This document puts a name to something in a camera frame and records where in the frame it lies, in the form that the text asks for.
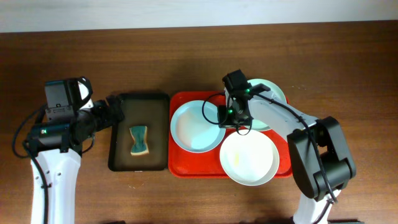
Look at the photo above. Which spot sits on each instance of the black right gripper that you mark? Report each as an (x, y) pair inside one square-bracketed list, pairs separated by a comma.
[(224, 117)]

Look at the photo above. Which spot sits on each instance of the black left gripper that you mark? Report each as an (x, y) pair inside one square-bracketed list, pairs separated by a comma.
[(112, 108)]

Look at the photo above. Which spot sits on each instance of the light blue plate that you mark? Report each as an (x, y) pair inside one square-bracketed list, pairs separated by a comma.
[(191, 131)]

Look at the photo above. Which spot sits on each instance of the white plate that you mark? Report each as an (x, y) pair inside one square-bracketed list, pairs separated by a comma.
[(250, 160)]

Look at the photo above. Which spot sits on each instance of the green and yellow sponge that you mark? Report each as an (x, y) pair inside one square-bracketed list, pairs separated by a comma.
[(139, 137)]

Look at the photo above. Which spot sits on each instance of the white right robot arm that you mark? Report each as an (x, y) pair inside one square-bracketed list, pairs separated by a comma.
[(322, 163)]

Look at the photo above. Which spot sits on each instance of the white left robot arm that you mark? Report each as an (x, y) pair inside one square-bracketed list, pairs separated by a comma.
[(55, 147)]

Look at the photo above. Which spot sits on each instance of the black rectangular tray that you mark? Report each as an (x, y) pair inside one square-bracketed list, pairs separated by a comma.
[(141, 109)]

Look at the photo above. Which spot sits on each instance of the red plastic tray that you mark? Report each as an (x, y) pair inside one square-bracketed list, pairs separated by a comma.
[(184, 164)]

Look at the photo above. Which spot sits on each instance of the light green plate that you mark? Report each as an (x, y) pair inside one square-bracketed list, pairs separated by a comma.
[(259, 125)]

